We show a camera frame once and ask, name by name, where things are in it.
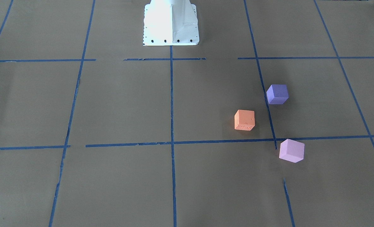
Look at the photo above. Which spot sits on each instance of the orange foam cube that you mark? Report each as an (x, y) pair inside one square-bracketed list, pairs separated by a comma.
[(244, 120)]

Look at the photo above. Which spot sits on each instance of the purple foam cube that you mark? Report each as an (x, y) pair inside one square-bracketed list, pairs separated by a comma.
[(277, 94)]

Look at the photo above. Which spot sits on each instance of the brown paper table cover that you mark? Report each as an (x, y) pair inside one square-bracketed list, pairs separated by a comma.
[(97, 130)]

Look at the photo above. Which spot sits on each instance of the pink foam cube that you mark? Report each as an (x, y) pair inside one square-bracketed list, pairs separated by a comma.
[(292, 151)]

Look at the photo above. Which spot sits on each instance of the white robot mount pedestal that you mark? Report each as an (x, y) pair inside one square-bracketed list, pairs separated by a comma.
[(170, 23)]

